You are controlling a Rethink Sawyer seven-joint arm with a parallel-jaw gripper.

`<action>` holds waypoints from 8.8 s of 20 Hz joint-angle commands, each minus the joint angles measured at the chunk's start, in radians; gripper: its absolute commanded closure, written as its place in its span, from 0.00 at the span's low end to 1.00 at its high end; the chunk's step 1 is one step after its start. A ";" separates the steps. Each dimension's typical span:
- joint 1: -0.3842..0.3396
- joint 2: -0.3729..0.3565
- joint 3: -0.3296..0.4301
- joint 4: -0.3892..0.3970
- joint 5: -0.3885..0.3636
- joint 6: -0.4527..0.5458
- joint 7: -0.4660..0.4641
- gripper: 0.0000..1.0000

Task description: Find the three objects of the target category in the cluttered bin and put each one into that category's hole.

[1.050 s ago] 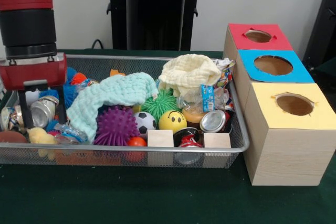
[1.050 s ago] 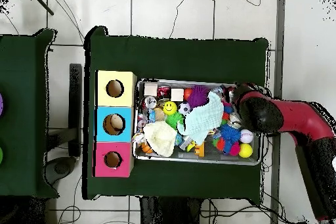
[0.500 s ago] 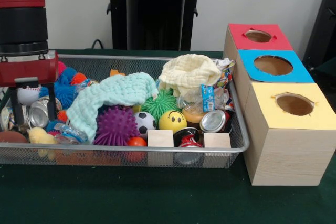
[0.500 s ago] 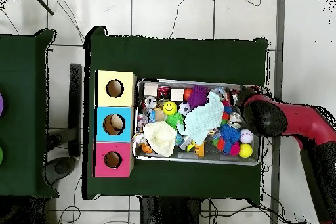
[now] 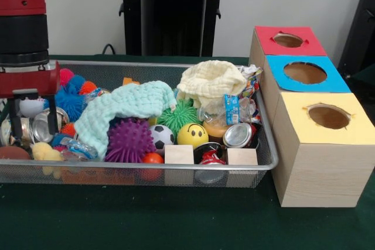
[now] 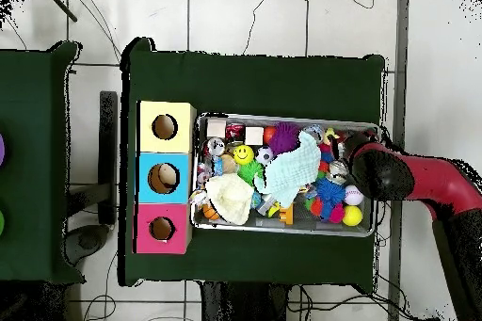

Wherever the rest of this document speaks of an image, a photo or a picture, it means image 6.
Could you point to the black upright panel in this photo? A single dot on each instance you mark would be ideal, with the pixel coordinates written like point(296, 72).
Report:
point(108, 147)

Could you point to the yellow smiley ball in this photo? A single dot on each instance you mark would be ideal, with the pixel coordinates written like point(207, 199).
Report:
point(243, 155)

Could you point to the small soccer ball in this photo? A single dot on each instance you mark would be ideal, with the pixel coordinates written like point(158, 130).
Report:
point(264, 155)

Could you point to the mint green cloth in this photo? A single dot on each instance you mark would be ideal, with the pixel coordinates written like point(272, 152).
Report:
point(293, 170)

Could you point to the metal mesh bin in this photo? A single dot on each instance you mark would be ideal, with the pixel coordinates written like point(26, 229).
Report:
point(327, 225)

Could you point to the blue puffer ball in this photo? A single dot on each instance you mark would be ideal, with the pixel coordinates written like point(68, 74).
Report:
point(329, 193)

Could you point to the green cloth side table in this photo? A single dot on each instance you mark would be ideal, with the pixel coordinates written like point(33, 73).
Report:
point(30, 166)

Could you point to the dark slanted rod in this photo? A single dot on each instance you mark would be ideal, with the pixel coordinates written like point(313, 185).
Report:
point(58, 3)

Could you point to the cream yellow cloth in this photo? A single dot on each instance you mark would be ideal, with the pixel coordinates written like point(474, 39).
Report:
point(229, 196)

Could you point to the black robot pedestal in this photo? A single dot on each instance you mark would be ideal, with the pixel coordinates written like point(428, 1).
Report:
point(241, 302)

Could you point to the dark green table cloth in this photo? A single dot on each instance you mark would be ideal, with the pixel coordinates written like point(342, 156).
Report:
point(244, 83)

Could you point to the plain wooden cube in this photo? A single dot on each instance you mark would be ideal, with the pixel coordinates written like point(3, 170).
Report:
point(216, 128)
point(254, 135)

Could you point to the purple spiky ball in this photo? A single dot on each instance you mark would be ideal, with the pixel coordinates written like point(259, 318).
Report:
point(282, 138)

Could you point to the green round object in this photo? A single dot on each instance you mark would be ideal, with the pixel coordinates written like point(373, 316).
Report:
point(1, 223)

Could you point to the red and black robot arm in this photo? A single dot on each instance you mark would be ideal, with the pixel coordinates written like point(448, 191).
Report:
point(433, 181)

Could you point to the green spiky ball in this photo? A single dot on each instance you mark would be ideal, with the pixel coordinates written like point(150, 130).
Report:
point(249, 172)

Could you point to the white baseball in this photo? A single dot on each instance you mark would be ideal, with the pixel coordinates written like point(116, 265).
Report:
point(354, 196)

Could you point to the purple round object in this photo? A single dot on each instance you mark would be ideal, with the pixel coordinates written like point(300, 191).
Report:
point(1, 149)

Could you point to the grey floor stand base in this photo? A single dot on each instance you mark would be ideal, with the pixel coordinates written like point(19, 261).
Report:
point(88, 240)

